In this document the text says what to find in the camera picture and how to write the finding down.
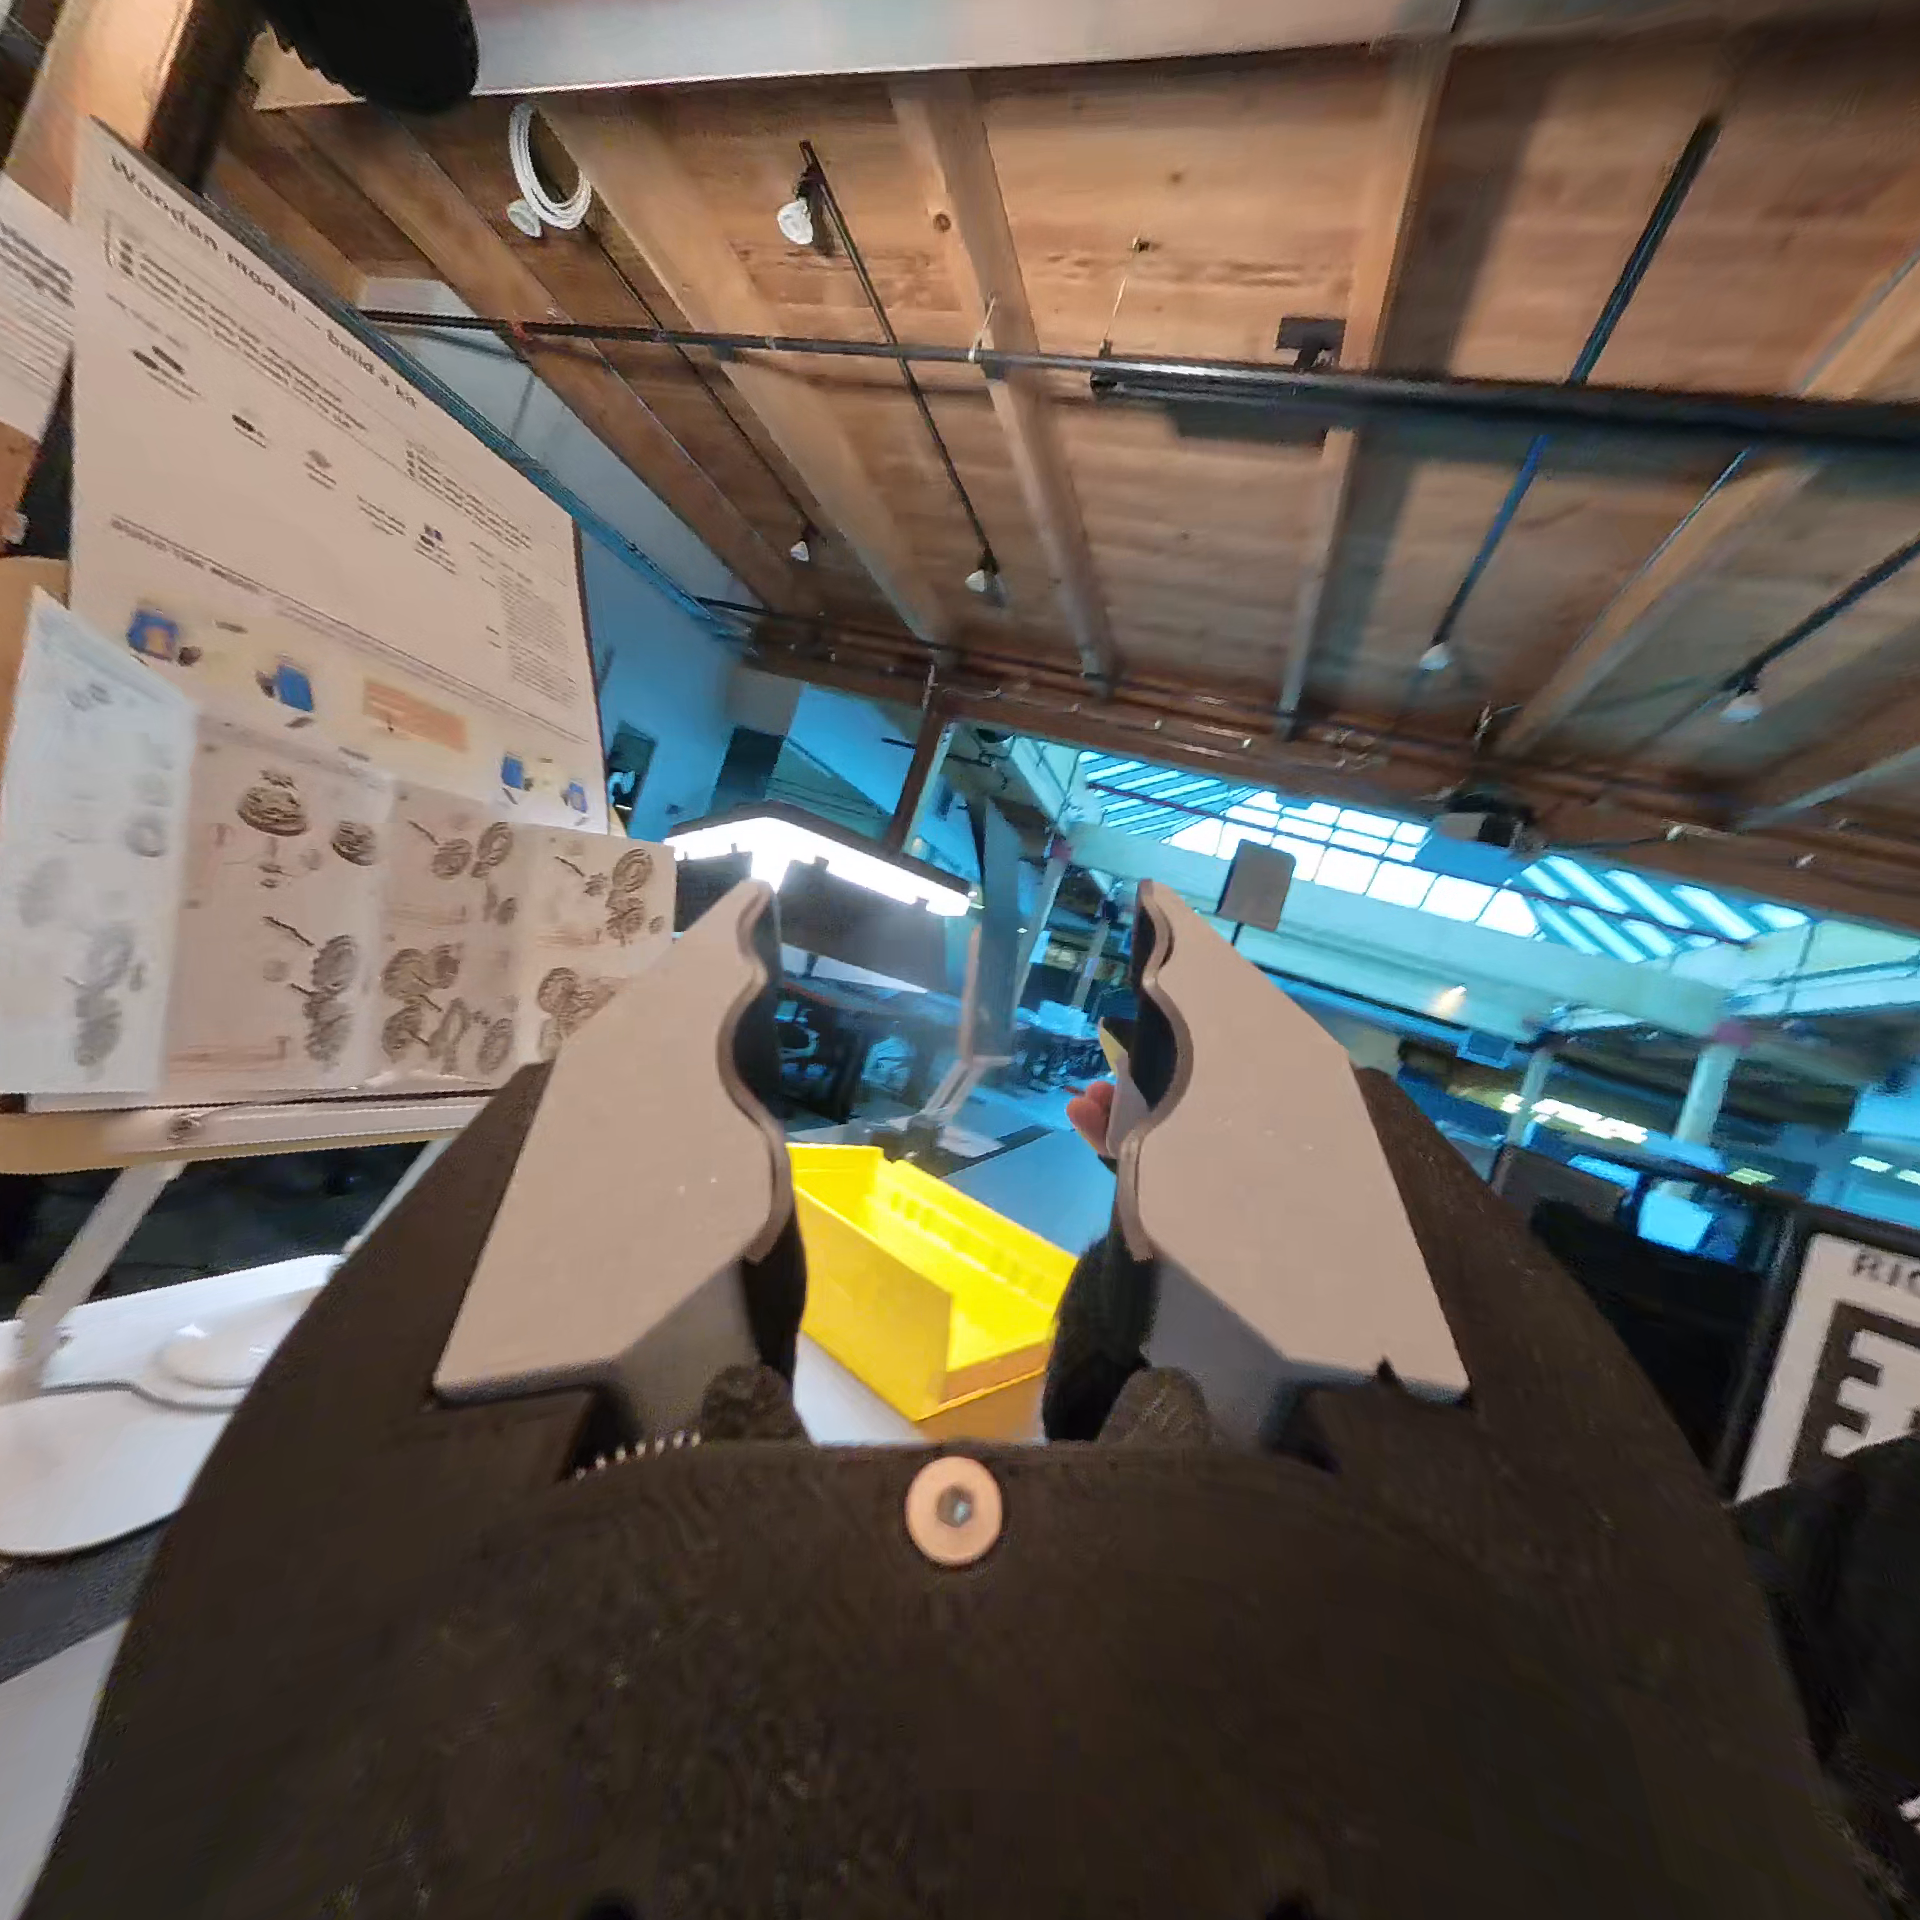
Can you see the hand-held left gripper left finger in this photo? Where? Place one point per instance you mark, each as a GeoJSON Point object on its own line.
{"type": "Point", "coordinates": [630, 1171]}

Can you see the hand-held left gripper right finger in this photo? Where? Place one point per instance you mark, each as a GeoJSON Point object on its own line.
{"type": "Point", "coordinates": [1290, 1200]}

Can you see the black desk mat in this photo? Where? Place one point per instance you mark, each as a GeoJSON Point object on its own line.
{"type": "Point", "coordinates": [60, 1611]}

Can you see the person's left hand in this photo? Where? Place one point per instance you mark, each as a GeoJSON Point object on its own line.
{"type": "Point", "coordinates": [1094, 1118]}

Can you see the black monitor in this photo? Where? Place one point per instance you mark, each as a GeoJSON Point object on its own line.
{"type": "Point", "coordinates": [1652, 1290]}

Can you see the yellow plastic bin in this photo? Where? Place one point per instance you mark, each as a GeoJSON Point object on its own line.
{"type": "Point", "coordinates": [932, 1276]}

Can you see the studio softbox light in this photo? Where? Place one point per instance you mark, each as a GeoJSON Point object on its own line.
{"type": "Point", "coordinates": [839, 884]}

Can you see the pale document holder board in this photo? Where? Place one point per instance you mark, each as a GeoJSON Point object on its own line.
{"type": "Point", "coordinates": [224, 1131]}

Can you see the white flat device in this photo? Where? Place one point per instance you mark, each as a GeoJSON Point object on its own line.
{"type": "Point", "coordinates": [119, 1441]}

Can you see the white instruction poster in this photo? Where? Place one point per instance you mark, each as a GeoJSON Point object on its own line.
{"type": "Point", "coordinates": [300, 451]}

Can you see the black ceiling rail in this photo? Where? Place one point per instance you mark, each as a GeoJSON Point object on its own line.
{"type": "Point", "coordinates": [1350, 382]}

